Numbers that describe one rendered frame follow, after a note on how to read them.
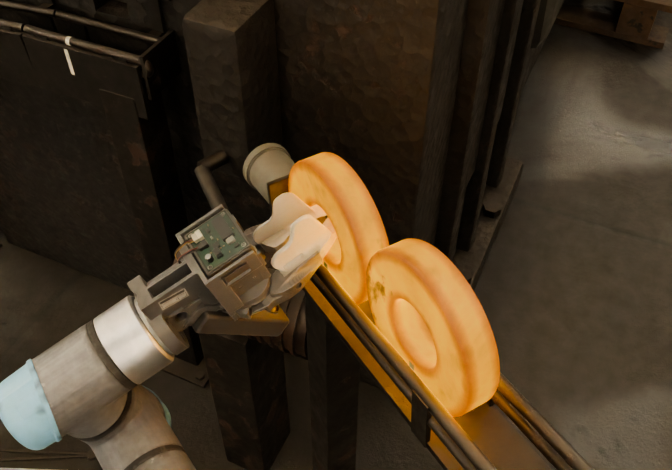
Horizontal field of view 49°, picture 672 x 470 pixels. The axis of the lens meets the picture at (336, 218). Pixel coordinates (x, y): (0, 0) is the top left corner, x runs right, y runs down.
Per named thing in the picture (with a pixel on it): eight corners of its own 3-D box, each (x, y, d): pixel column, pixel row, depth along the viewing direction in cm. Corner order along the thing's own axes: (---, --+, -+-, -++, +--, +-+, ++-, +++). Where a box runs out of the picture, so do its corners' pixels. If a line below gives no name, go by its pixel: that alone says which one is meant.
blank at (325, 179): (309, 124, 76) (280, 135, 74) (393, 203, 65) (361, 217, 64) (319, 237, 86) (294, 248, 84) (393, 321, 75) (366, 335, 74)
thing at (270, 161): (289, 175, 91) (284, 135, 87) (325, 214, 85) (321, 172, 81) (245, 192, 89) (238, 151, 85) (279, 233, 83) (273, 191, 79)
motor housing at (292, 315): (243, 403, 140) (209, 201, 102) (348, 447, 134) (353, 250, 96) (207, 461, 132) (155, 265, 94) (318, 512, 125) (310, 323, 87)
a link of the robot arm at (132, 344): (150, 396, 69) (121, 334, 74) (191, 367, 70) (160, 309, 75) (110, 364, 64) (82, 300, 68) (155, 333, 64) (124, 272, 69)
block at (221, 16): (240, 126, 110) (223, -24, 93) (288, 140, 107) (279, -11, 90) (202, 170, 103) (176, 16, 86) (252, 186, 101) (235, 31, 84)
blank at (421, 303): (393, 204, 65) (361, 218, 64) (510, 313, 54) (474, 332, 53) (394, 323, 75) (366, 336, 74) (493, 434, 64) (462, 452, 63)
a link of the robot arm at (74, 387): (30, 402, 73) (-24, 373, 66) (124, 338, 75) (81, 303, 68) (55, 467, 69) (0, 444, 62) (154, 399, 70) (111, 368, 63)
